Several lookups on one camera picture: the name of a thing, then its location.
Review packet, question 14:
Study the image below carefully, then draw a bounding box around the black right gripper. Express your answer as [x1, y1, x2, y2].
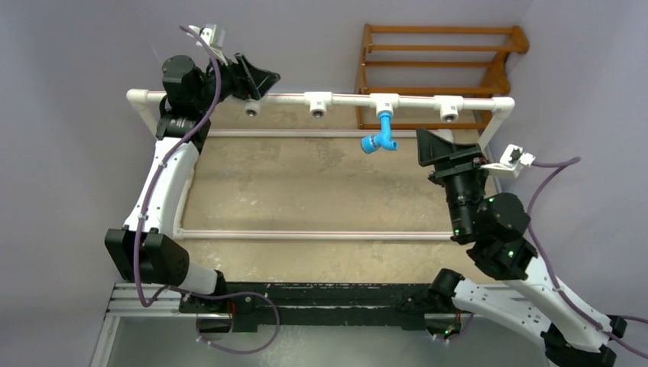
[412, 128, 488, 239]

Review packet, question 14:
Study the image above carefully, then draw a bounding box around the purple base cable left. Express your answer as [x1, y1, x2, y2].
[196, 291, 281, 356]

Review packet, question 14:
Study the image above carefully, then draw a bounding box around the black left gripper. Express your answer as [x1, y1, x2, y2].
[195, 52, 277, 112]

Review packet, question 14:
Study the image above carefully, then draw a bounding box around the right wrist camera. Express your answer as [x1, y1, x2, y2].
[481, 145, 536, 178]

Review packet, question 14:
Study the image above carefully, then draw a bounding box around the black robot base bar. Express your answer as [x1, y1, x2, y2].
[179, 281, 471, 336]

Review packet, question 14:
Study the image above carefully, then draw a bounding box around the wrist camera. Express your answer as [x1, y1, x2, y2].
[481, 145, 536, 178]
[188, 24, 228, 64]

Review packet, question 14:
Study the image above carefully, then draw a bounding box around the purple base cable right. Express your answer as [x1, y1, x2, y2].
[433, 311, 478, 346]

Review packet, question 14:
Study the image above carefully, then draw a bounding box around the blue plastic water faucet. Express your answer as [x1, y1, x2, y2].
[361, 111, 398, 154]

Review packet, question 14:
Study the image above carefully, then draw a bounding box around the white PVC pipe frame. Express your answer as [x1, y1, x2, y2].
[124, 92, 515, 242]

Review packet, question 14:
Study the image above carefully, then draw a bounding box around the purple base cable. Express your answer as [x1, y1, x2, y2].
[433, 311, 478, 346]
[196, 291, 281, 356]

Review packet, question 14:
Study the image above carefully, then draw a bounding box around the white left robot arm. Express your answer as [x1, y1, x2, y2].
[104, 54, 280, 313]

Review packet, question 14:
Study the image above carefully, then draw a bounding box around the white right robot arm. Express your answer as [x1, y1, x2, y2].
[416, 128, 627, 366]

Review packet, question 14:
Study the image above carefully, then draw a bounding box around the wooden rack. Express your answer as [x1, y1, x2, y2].
[355, 24, 530, 98]

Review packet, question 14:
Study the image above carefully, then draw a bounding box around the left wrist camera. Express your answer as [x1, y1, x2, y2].
[188, 24, 228, 64]

